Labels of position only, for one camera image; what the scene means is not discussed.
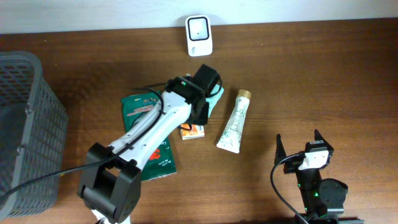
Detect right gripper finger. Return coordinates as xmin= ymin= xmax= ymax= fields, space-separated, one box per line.
xmin=274 ymin=134 xmax=287 ymax=165
xmin=314 ymin=129 xmax=325 ymax=142

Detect mint green tissue pack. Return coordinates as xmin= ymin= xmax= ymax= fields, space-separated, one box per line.
xmin=206 ymin=84 xmax=224 ymax=117

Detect white bamboo print tube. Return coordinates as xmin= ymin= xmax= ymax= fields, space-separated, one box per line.
xmin=216 ymin=90 xmax=251 ymax=154

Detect orange small box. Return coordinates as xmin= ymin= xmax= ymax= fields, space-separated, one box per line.
xmin=180 ymin=123 xmax=205 ymax=140

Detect green 3M gloves packet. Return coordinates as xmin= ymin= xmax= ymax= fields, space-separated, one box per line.
xmin=121 ymin=92 xmax=177 ymax=181

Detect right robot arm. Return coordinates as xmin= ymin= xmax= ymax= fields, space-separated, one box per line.
xmin=270 ymin=130 xmax=365 ymax=224

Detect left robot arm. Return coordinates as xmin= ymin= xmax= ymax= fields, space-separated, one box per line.
xmin=77 ymin=65 xmax=222 ymax=223

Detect white barcode scanner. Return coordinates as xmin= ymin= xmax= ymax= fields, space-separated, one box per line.
xmin=185 ymin=15 xmax=213 ymax=57

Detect grey plastic mesh basket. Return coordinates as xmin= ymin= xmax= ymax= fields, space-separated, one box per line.
xmin=0 ymin=50 xmax=69 ymax=218

